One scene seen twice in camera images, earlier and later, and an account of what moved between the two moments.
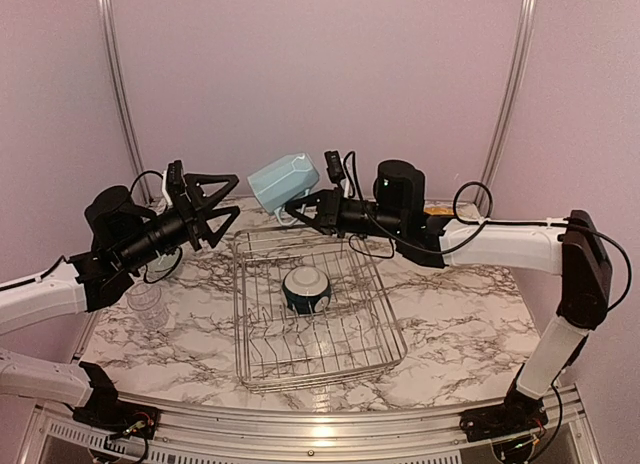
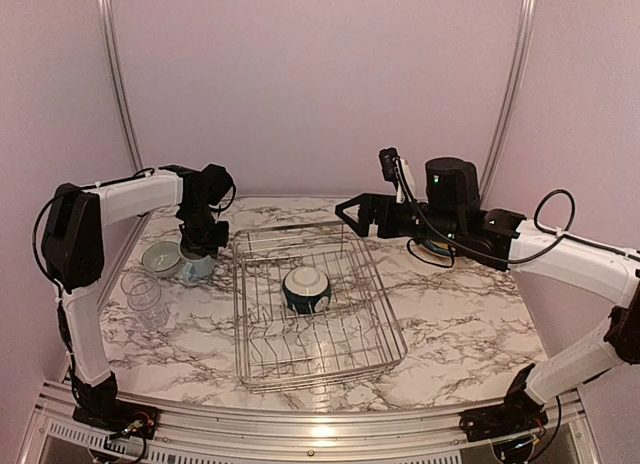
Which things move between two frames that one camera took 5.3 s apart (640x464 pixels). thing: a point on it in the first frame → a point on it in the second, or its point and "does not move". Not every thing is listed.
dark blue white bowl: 307,289 does not move
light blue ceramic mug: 283,181 → 197,269
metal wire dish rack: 311,310 does not move
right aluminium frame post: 525,41 does not move
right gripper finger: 319,196 → 369,212
